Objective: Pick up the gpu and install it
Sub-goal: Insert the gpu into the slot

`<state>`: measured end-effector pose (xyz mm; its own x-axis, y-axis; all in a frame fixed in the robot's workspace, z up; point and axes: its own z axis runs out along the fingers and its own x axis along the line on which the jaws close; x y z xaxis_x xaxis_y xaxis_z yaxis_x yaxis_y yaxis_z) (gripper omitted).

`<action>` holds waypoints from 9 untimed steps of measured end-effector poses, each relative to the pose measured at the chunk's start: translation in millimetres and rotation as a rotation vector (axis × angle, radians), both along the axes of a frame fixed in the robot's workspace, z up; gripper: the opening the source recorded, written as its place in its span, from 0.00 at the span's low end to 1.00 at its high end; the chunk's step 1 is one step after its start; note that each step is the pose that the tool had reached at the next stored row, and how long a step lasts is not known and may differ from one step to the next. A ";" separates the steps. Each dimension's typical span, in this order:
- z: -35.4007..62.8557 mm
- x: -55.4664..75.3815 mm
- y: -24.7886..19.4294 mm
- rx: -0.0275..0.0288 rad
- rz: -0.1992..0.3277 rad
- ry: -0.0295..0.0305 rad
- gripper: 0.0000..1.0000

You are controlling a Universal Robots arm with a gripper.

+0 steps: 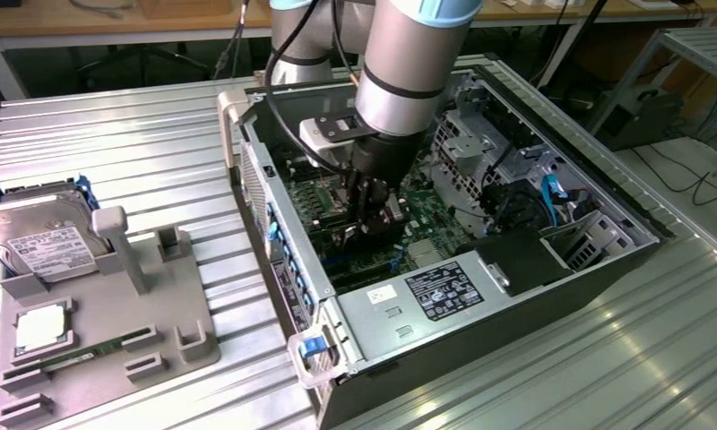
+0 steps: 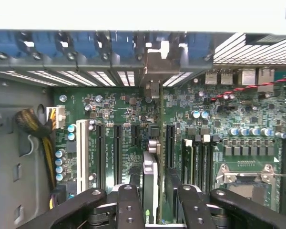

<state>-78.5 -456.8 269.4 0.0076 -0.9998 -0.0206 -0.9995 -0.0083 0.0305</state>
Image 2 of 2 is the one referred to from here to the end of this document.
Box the open black PC case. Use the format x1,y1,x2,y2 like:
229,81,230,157
0,28,286,229

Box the green motherboard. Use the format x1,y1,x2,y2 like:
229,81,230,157
52,68,286,229

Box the white PCI slot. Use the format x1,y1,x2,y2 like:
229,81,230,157
76,119,89,194

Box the red black twisted wire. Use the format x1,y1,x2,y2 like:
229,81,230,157
209,73,286,102

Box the long black expansion slot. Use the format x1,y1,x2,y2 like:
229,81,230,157
165,124,176,169
113,124,123,187
96,123,106,191

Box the short black expansion slot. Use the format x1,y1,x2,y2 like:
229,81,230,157
131,124,141,148

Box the CPU socket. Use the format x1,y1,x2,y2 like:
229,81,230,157
215,162,282,215

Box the black yellow power cable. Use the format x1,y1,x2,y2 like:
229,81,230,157
14,104,68,211

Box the blue card retainer clips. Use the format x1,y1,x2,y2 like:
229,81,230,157
0,31,214,62

